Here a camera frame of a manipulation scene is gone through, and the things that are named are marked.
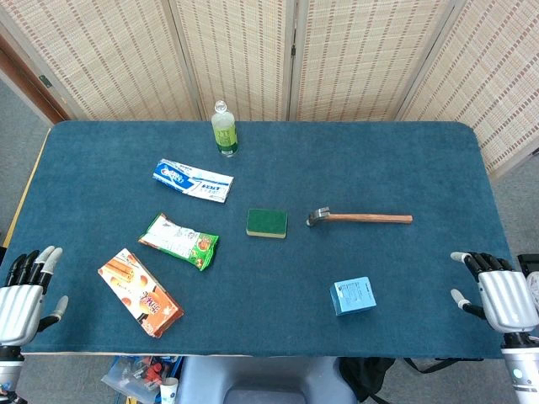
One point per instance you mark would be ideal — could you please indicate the small light blue box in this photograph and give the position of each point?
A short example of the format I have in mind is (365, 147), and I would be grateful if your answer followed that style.
(353, 296)

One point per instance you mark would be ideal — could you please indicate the clear green label bottle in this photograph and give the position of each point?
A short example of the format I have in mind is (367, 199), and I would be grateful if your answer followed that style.
(225, 134)

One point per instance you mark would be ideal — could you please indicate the black bag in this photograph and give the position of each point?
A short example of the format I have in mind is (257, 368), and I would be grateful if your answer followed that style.
(366, 376)

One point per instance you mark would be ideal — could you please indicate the bamboo folding screen panel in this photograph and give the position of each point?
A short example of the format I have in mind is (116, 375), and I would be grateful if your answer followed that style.
(105, 54)
(236, 50)
(497, 84)
(362, 54)

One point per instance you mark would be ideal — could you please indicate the green white snack packet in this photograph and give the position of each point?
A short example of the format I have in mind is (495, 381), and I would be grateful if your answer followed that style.
(177, 240)

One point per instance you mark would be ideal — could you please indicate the brown wooden door frame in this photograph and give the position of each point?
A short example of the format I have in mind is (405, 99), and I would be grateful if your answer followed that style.
(25, 80)

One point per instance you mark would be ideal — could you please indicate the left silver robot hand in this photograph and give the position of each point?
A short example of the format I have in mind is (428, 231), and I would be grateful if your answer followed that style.
(19, 307)

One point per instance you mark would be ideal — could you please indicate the blue table cloth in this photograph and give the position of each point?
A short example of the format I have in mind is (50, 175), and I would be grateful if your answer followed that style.
(295, 177)

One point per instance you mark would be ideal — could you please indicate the white shoe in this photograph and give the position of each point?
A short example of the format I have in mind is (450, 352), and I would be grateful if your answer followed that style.
(535, 286)

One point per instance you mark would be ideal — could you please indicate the white paper cup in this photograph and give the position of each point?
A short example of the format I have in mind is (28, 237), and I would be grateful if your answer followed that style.
(169, 391)

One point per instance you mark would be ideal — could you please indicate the green yellow sponge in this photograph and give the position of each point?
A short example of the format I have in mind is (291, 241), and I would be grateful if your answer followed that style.
(266, 221)

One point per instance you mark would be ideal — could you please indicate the blue white toothpaste box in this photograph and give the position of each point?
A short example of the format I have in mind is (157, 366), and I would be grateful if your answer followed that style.
(191, 181)

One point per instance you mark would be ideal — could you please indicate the orange biscuit box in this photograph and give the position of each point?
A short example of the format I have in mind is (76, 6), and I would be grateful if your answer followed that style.
(139, 292)

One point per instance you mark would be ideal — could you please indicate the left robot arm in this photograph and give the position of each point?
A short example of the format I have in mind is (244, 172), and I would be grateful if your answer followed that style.
(9, 370)

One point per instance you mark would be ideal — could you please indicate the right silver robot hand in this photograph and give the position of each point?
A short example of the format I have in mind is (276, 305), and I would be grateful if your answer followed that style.
(507, 299)

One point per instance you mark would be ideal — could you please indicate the black box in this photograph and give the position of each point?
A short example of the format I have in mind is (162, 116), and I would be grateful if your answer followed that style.
(528, 262)

